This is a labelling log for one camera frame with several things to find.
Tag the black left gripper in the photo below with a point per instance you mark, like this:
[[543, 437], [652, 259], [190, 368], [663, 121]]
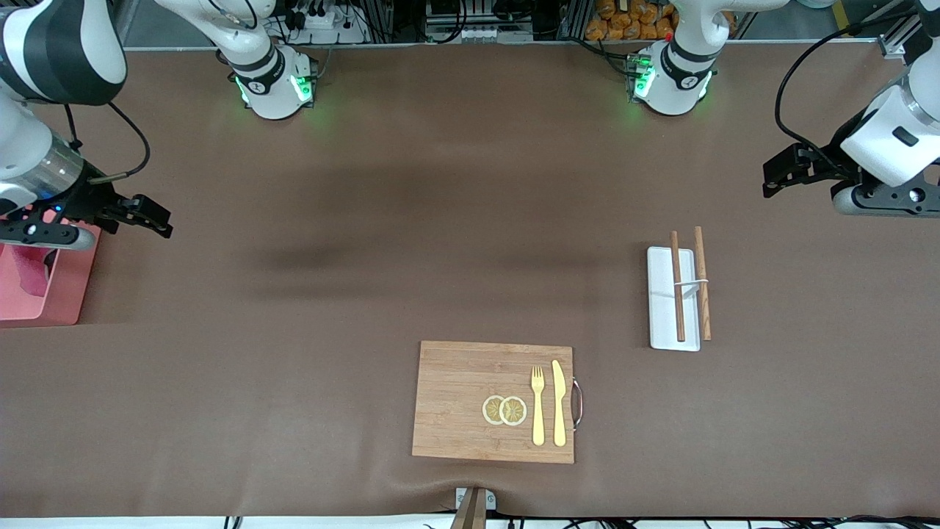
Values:
[[820, 167]]

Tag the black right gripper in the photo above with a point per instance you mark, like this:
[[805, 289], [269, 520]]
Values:
[[92, 194]]

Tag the red wiping cloth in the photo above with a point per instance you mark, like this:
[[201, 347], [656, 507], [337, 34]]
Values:
[[35, 275]]

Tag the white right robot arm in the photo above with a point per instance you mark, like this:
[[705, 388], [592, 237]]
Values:
[[59, 44]]

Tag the white cloth rack base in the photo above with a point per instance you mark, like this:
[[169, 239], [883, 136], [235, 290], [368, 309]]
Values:
[[661, 308]]

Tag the pink box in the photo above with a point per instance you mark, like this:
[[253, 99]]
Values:
[[70, 294]]

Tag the light wooden rack rod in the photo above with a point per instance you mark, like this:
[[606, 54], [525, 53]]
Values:
[[705, 316]]

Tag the pile of orange toy bread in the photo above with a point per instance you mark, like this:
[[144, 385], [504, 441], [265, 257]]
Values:
[[624, 18]]

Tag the brown table cover mat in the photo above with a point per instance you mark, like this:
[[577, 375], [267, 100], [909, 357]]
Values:
[[367, 242]]

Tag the white power strip with plugs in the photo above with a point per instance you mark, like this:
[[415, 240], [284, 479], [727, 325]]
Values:
[[317, 20]]

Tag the yellow plastic knife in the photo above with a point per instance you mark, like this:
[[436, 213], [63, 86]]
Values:
[[559, 397]]

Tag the white connector block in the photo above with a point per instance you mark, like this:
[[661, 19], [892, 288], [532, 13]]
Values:
[[485, 33]]

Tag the yellow plastic fork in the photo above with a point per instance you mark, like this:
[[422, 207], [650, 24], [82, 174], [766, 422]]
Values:
[[538, 411]]

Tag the black electronics box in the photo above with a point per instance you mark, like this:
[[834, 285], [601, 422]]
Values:
[[455, 7]]

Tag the lemon slice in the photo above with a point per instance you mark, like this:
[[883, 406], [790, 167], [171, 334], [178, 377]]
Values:
[[513, 411], [490, 410]]

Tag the aluminium frame profile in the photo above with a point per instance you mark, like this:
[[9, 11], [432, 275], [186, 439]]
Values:
[[899, 40]]

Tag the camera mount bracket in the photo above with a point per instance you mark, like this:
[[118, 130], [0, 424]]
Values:
[[474, 514]]

